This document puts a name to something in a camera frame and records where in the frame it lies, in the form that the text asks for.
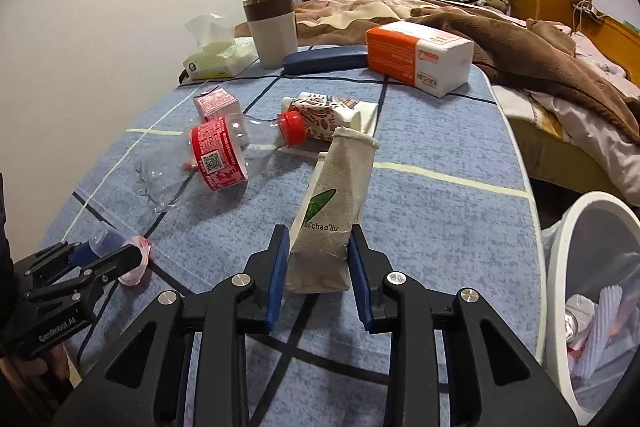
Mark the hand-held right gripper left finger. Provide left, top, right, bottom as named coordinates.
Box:
left=50, top=223, right=291, bottom=427

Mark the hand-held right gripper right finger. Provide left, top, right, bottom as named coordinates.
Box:
left=348, top=223, right=581, bottom=427

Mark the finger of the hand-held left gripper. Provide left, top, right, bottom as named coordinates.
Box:
left=22, top=244, right=143, bottom=308
left=17, top=243, right=96, bottom=280

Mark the small clear pink plastic cup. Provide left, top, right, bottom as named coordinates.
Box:
left=87, top=228, right=152, bottom=285

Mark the beige paper pouch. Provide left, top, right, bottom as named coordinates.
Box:
left=285, top=126, right=377, bottom=293

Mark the clear bottle with red label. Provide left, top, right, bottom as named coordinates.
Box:
left=134, top=111, right=306, bottom=212

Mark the white brown patterned bottle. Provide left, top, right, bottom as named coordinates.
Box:
left=281, top=91, right=379, bottom=142

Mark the small pink drink carton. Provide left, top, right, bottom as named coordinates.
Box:
left=193, top=88, right=243, bottom=122

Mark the white round trash bin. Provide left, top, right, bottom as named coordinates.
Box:
left=540, top=191, right=640, bottom=427

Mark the white foam fruit net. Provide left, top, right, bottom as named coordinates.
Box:
left=572, top=285, right=623, bottom=378

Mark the person's left hand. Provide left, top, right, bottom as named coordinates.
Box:
left=35, top=344, right=73, bottom=390

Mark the dark blue glasses case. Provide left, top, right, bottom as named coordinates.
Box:
left=281, top=45, right=370, bottom=76

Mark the yellow soft tissue pack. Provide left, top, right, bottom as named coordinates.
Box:
left=181, top=13, right=258, bottom=81

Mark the orange and white tissue pack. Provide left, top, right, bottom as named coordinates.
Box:
left=365, top=21, right=474, bottom=99

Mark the brown and white tumbler cup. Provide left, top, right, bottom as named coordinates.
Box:
left=243, top=0, right=299, bottom=69

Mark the clear plastic bin liner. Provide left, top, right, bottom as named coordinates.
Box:
left=542, top=217, right=640, bottom=413

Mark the pale pink duvet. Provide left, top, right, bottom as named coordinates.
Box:
left=500, top=22, right=640, bottom=208

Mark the brown fleece blanket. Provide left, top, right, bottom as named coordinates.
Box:
left=234, top=0, right=640, bottom=145

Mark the black power strip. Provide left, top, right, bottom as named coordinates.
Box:
left=570, top=0, right=601, bottom=20

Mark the wooden bed headboard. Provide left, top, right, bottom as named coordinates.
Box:
left=600, top=14, right=640, bottom=52

